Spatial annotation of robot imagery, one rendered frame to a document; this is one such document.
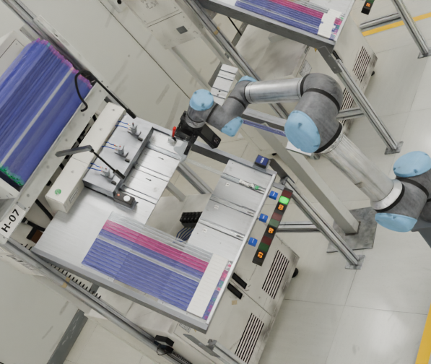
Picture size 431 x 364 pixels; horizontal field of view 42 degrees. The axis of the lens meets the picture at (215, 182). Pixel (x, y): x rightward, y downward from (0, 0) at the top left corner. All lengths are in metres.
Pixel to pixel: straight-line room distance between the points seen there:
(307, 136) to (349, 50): 1.91
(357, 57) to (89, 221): 1.98
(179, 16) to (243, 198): 1.18
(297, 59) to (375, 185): 1.44
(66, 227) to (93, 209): 0.12
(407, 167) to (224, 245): 0.73
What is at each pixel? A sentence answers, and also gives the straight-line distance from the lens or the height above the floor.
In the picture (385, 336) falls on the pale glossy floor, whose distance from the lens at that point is 2.53.
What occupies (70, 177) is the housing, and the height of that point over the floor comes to 1.26.
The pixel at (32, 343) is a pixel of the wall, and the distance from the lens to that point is 3.88.
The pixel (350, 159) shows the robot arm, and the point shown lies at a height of 0.98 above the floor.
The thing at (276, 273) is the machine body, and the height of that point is 0.17.
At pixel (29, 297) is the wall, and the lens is 3.83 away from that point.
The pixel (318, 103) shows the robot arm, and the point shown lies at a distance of 1.62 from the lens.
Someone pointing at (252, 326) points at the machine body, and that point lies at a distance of 2.67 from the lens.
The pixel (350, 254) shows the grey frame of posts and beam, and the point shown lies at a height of 0.08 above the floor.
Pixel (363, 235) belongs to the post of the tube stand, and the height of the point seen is 0.01.
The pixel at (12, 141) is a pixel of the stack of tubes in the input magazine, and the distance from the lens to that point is 2.13.
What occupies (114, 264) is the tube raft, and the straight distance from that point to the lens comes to 2.12.
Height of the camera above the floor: 2.03
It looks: 31 degrees down
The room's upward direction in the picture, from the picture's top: 45 degrees counter-clockwise
